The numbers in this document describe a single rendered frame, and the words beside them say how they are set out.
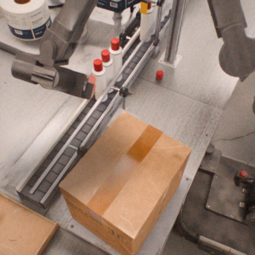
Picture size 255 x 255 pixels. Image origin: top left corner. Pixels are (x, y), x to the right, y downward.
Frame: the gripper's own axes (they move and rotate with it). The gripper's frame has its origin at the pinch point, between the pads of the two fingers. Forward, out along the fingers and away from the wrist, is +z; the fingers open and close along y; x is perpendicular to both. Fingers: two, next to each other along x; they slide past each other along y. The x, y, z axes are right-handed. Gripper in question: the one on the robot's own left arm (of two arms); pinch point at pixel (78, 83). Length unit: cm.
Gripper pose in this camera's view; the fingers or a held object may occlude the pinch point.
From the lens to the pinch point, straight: 97.1
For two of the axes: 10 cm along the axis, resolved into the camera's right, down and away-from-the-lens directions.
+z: 2.4, -0.6, 9.7
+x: -2.7, 9.6, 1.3
